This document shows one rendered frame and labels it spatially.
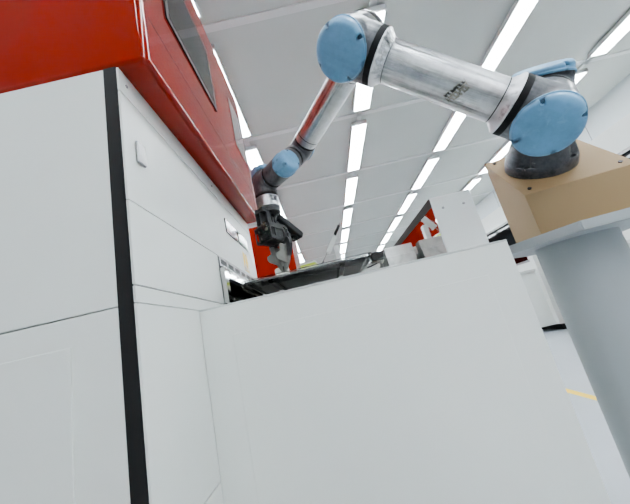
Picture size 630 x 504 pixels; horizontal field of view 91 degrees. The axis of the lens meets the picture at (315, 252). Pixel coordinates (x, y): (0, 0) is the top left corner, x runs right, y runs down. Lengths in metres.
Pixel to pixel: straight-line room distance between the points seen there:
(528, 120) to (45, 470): 0.89
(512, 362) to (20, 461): 0.73
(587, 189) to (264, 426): 0.82
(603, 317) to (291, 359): 0.64
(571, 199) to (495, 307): 0.32
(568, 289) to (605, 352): 0.14
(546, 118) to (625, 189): 0.28
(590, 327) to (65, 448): 0.93
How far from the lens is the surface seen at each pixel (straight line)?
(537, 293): 5.58
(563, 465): 0.75
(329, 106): 0.96
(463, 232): 0.75
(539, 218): 0.85
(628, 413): 0.92
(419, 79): 0.73
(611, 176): 0.92
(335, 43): 0.75
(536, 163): 0.91
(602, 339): 0.88
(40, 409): 0.55
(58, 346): 0.54
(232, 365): 0.64
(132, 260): 0.50
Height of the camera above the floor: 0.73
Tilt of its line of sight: 14 degrees up
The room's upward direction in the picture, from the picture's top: 13 degrees counter-clockwise
